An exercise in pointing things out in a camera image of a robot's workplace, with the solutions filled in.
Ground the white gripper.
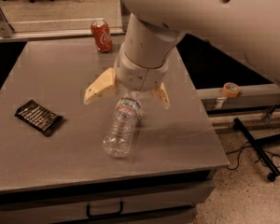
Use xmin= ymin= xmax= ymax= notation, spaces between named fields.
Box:
xmin=84 ymin=44 xmax=171 ymax=109

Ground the clear plastic water bottle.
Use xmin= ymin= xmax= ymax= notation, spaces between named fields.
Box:
xmin=103 ymin=91 xmax=142 ymax=158

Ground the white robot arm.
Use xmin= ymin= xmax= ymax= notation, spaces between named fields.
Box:
xmin=84 ymin=0 xmax=280 ymax=107

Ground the red coke can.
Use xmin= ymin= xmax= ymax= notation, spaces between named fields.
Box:
xmin=91 ymin=20 xmax=113 ymax=52

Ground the grey metal side beam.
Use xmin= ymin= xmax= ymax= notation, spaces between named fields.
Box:
xmin=197 ymin=84 xmax=280 ymax=111

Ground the black snack bar wrapper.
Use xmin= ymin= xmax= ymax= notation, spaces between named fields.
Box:
xmin=15 ymin=100 xmax=63 ymax=137

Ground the orange tape roll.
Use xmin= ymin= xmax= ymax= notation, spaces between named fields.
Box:
xmin=222 ymin=82 xmax=241 ymax=98

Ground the grey table drawer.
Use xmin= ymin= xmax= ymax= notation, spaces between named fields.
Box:
xmin=0 ymin=180 xmax=215 ymax=224

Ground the black wheeled stand leg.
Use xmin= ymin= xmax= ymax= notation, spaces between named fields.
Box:
xmin=233 ymin=118 xmax=280 ymax=182

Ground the middle metal rail bracket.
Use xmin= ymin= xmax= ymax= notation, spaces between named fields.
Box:
xmin=120 ymin=2 xmax=130 ymax=32

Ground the metal rail bracket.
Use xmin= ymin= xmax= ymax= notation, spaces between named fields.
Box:
xmin=120 ymin=2 xmax=130 ymax=32
xmin=0 ymin=8 xmax=14 ymax=38

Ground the black drawer handle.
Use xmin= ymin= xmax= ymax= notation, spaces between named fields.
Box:
xmin=86 ymin=201 xmax=124 ymax=219

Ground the left metal rail bracket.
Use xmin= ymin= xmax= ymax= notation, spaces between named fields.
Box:
xmin=0 ymin=8 xmax=14 ymax=38

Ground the black floor cable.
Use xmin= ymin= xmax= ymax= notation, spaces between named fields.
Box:
xmin=226 ymin=139 xmax=280 ymax=172

